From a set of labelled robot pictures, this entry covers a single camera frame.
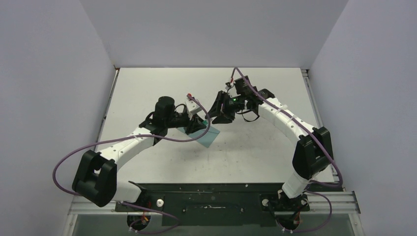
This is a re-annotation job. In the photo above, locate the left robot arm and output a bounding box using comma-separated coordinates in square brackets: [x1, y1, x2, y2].
[72, 94, 210, 212]

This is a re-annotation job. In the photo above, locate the aluminium frame rail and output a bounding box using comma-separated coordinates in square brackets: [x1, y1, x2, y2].
[62, 192, 365, 236]

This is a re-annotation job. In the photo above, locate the teal envelope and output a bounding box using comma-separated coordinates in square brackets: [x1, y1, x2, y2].
[177, 126, 220, 148]

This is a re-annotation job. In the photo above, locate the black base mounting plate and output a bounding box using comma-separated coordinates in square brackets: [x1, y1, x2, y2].
[115, 183, 314, 227]

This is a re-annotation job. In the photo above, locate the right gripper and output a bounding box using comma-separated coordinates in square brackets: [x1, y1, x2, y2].
[206, 91, 245, 124]

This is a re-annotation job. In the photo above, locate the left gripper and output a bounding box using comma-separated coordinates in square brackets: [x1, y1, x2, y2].
[165, 112, 206, 135]

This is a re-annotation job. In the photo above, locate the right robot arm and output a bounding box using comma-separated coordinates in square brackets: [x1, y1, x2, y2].
[208, 76, 333, 210]

